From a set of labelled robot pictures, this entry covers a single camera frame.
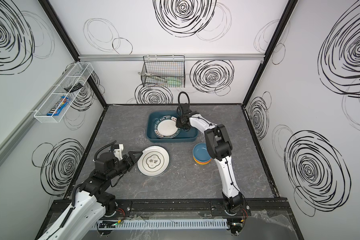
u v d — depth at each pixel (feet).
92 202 1.75
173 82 2.86
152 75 2.80
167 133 3.30
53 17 2.44
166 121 3.56
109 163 1.96
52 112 2.26
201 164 2.77
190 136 3.25
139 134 3.24
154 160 2.92
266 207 2.45
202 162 2.71
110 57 3.04
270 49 2.89
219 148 1.93
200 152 2.87
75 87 2.61
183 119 2.59
